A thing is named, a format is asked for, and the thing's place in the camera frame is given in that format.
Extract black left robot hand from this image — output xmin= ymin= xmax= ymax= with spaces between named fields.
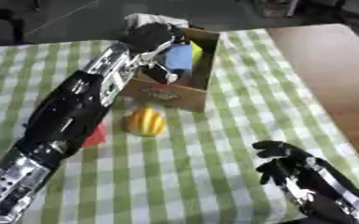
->
xmin=121 ymin=22 xmax=189 ymax=86

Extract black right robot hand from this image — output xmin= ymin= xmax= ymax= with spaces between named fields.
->
xmin=251 ymin=140 xmax=318 ymax=186

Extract tan cardboard box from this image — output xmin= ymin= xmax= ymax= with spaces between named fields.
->
xmin=119 ymin=13 xmax=222 ymax=114

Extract blue block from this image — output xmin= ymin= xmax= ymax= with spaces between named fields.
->
xmin=162 ymin=43 xmax=195 ymax=77

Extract yellow green block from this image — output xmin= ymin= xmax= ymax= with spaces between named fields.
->
xmin=188 ymin=40 xmax=206 ymax=65

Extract yellow ridged toy fruit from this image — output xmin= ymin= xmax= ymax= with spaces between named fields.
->
xmin=124 ymin=106 xmax=167 ymax=137

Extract red flat block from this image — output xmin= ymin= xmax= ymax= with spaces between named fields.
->
xmin=80 ymin=123 xmax=109 ymax=149

